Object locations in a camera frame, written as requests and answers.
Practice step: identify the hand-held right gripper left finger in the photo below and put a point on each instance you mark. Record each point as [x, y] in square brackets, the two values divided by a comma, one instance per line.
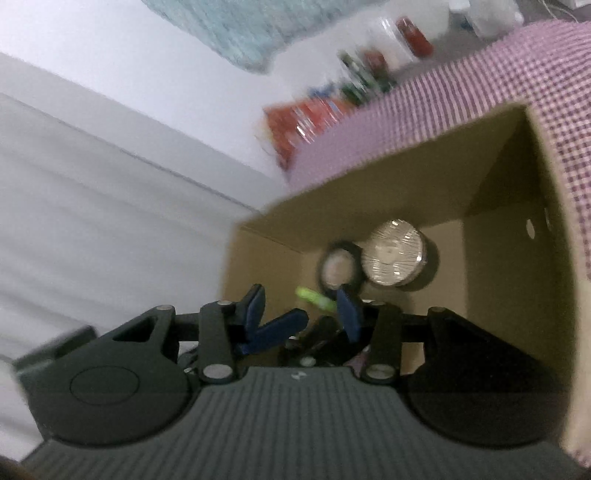
[255, 308]

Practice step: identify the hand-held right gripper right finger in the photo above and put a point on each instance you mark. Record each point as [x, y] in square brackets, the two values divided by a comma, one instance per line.
[348, 318]

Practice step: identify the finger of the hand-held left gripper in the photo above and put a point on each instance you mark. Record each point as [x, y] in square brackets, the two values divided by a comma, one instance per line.
[318, 339]
[277, 330]

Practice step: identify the small green toy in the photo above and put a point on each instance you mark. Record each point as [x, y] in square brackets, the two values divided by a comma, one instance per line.
[316, 299]

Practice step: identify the black round container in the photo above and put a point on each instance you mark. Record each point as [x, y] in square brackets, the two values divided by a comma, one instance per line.
[339, 267]

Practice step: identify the round silver tin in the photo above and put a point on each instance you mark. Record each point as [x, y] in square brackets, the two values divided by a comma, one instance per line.
[392, 251]

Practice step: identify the checked pink cardboard box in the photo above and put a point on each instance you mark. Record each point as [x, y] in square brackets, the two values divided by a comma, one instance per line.
[498, 277]

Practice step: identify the red snack bag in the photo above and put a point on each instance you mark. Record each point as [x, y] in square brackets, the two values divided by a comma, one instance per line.
[300, 124]

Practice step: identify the dark green bottles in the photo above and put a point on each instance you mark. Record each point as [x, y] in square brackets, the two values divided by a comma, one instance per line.
[358, 78]

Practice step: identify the clear plastic bottle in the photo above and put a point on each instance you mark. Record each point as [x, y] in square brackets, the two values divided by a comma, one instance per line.
[392, 39]

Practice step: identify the blue wall cloth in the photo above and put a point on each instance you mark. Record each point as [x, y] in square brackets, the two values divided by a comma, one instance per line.
[258, 27]

